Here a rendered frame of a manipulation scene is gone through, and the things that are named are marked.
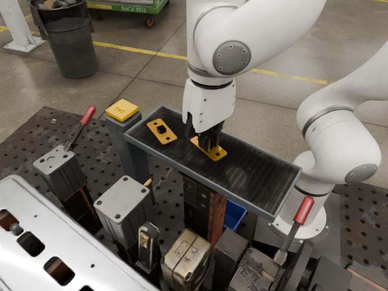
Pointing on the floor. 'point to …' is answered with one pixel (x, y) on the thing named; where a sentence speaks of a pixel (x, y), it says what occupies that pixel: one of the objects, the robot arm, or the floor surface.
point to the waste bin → (67, 34)
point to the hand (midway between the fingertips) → (208, 138)
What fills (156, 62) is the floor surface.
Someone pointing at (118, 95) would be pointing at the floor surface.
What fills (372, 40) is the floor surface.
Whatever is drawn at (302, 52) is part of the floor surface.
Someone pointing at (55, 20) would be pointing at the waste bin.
